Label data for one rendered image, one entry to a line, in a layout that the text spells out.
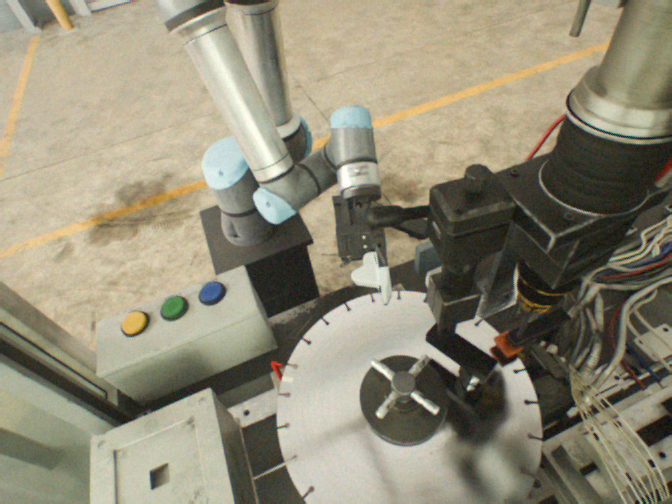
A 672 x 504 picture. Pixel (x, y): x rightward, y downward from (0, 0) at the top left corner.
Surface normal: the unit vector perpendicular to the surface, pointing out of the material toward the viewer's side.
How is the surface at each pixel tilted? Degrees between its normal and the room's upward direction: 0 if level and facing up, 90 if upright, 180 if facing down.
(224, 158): 7
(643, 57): 90
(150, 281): 0
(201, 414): 0
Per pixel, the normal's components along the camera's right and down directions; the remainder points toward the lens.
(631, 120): -0.45, 0.54
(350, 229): -0.08, -0.13
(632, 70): -0.74, 0.57
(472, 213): 0.08, 0.06
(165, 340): -0.11, -0.64
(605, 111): -0.78, 0.36
